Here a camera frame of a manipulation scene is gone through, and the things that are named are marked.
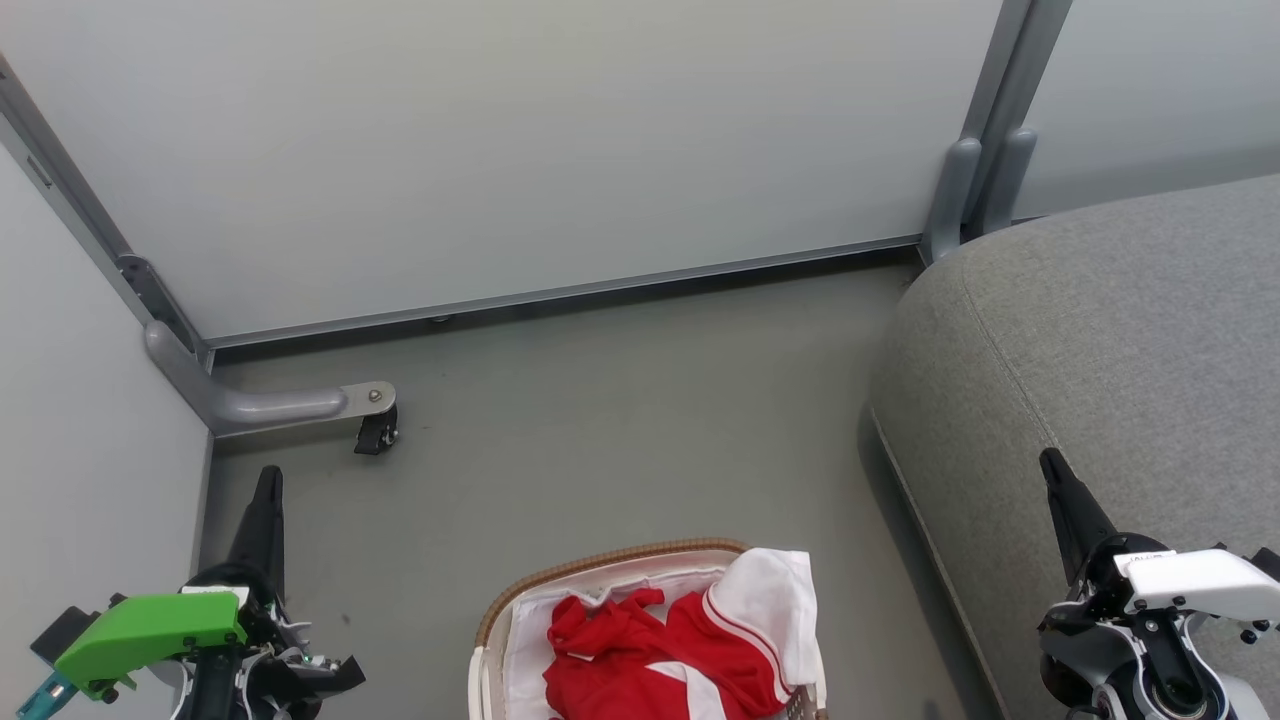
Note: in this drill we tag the brown wicker laundry basket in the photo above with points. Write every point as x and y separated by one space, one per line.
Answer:
560 575

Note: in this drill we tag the red and white jersey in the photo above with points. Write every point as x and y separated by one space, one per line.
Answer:
640 650

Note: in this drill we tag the grey corner partition post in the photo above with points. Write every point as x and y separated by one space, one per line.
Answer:
80 205

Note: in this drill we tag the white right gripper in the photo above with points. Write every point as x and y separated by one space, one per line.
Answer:
1190 585

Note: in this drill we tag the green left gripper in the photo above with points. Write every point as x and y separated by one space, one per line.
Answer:
150 630

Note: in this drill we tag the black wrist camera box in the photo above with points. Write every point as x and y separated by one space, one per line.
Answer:
62 628
1267 563

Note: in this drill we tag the short grey partition foot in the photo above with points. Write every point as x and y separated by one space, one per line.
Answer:
950 200
1005 185

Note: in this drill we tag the long grey partition foot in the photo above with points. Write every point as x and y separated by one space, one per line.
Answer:
260 405

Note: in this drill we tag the metal partition bottom rail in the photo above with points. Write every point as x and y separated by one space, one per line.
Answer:
560 295

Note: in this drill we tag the grey metal partition post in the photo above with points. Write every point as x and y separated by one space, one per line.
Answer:
1015 60

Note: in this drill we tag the black caster wheel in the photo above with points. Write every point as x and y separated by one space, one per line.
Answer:
376 432

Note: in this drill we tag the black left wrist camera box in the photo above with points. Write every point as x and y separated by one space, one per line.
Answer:
62 628

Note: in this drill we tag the grey fabric sofa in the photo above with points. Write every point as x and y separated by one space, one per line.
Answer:
1100 350

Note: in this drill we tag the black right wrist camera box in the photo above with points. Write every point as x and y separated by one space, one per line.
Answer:
1267 563

